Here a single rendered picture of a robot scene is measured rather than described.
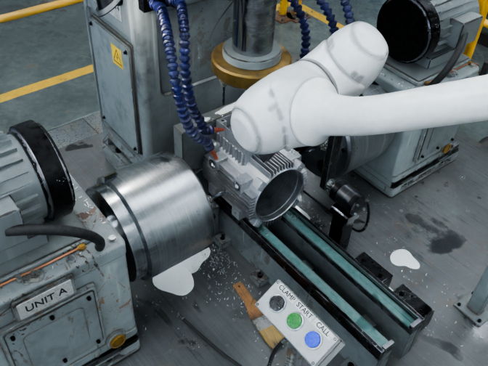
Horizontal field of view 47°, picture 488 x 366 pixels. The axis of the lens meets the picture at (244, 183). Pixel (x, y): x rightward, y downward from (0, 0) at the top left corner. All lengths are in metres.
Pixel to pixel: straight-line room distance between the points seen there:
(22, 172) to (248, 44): 0.53
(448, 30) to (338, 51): 0.77
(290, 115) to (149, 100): 0.66
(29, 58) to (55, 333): 3.10
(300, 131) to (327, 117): 0.05
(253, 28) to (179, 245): 0.48
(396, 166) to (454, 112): 0.93
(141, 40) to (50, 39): 2.99
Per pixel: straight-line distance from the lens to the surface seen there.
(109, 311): 1.22
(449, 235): 1.73
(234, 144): 1.37
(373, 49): 0.92
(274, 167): 1.33
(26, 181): 1.01
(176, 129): 1.38
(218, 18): 1.45
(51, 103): 3.61
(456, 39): 1.66
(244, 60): 1.23
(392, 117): 0.78
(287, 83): 0.84
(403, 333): 1.35
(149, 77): 1.39
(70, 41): 4.26
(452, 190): 1.88
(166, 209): 1.18
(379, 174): 1.76
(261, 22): 1.21
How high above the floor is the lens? 1.96
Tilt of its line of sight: 42 degrees down
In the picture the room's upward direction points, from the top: 4 degrees clockwise
